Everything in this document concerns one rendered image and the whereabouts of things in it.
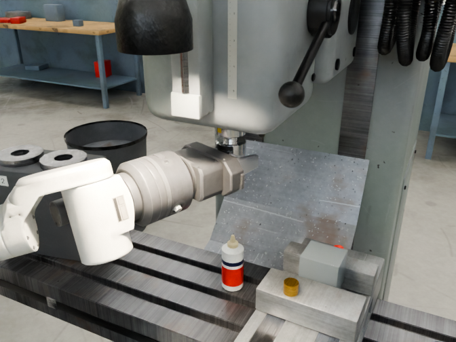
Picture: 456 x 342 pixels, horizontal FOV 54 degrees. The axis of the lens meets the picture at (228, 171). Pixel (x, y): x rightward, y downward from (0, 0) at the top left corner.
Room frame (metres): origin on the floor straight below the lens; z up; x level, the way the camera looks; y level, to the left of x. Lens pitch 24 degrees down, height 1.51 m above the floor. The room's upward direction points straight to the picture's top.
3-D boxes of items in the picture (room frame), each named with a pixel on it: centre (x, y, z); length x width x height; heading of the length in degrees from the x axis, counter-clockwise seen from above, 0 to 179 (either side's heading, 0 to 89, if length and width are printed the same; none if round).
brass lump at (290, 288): (0.53, -0.09, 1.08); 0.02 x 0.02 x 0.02
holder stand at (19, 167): (0.84, 0.37, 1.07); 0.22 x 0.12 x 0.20; 75
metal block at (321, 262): (0.58, -0.15, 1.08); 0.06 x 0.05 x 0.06; 62
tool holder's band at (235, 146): (0.65, 0.00, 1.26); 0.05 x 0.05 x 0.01
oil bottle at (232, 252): (0.68, -0.01, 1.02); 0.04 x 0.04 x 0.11
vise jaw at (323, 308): (0.53, -0.12, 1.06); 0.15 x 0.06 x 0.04; 62
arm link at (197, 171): (0.58, 0.06, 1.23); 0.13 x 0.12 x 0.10; 43
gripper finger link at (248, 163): (0.62, -0.03, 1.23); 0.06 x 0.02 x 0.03; 133
